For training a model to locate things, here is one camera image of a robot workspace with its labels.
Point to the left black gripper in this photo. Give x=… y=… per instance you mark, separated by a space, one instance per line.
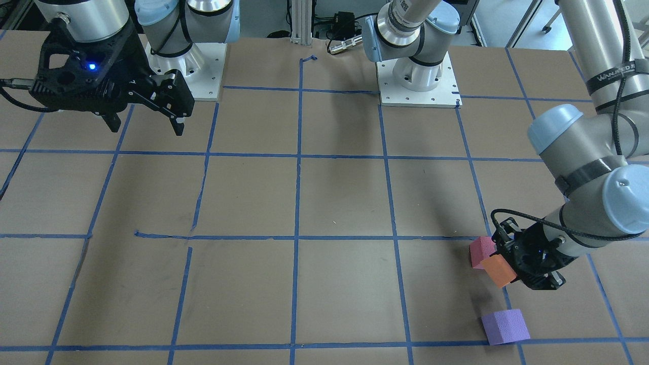
x=533 y=242

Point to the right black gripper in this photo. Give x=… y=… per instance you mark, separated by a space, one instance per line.
x=133 y=66

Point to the orange foam block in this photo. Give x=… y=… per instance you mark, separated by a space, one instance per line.
x=499 y=270

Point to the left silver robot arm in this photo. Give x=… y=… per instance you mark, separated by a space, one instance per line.
x=587 y=157

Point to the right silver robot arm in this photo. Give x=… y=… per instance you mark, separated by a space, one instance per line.
x=170 y=27

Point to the red foam block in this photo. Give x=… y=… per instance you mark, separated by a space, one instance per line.
x=480 y=249

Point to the purple foam block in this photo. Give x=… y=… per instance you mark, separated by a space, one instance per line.
x=505 y=326

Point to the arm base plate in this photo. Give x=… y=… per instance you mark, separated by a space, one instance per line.
x=402 y=83
x=202 y=67

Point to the aluminium frame post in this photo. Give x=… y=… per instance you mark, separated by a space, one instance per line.
x=301 y=22

